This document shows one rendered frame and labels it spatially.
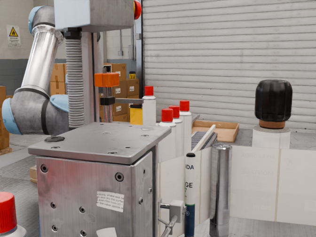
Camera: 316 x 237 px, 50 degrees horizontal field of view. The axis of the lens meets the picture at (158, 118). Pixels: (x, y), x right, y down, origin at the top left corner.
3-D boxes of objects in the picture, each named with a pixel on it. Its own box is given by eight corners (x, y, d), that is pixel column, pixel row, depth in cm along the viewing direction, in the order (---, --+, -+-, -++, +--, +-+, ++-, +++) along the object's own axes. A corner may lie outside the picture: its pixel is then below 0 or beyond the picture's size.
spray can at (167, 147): (173, 181, 96) (173, 110, 93) (155, 179, 98) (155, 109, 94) (177, 176, 101) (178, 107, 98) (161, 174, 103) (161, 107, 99)
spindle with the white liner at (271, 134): (287, 210, 78) (296, 81, 73) (247, 205, 81) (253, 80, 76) (285, 195, 87) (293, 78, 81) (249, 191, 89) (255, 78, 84)
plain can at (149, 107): (153, 142, 125) (153, 86, 122) (140, 140, 127) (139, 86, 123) (157, 138, 130) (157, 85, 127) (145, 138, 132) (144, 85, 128)
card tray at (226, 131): (233, 142, 161) (233, 134, 161) (180, 138, 169) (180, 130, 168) (238, 130, 189) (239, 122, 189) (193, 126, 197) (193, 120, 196)
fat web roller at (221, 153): (229, 246, 63) (233, 149, 60) (205, 242, 65) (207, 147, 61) (231, 234, 68) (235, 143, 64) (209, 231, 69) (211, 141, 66)
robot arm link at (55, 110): (85, 142, 105) (83, 98, 102) (42, 141, 105) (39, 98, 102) (92, 131, 117) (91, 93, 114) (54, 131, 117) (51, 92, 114)
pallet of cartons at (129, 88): (97, 150, 452) (94, 64, 431) (50, 143, 489) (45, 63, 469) (141, 133, 557) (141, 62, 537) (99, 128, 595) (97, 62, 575)
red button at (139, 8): (131, -2, 67) (144, -1, 68) (121, 0, 70) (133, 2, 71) (131, 18, 67) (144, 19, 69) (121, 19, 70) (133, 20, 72)
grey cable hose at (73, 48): (80, 136, 67) (75, 27, 63) (65, 135, 68) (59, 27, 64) (89, 132, 70) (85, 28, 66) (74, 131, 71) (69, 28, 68)
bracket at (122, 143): (130, 165, 30) (130, 154, 30) (26, 154, 33) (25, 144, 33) (171, 132, 42) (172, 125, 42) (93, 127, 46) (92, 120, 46)
